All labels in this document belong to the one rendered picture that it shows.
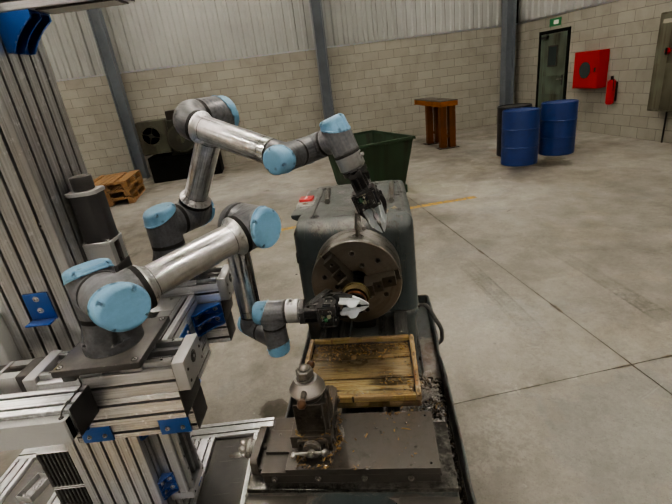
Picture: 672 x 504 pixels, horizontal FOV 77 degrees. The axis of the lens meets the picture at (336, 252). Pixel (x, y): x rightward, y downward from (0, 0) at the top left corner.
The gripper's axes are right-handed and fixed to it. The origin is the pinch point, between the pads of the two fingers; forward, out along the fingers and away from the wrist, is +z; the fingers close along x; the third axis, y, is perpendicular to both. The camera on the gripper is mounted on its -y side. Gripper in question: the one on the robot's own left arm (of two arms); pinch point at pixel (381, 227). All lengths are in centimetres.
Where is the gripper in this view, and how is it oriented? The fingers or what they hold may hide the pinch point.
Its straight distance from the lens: 129.5
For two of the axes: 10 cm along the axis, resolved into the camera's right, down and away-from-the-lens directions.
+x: 9.0, -3.6, -2.4
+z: 4.3, 8.5, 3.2
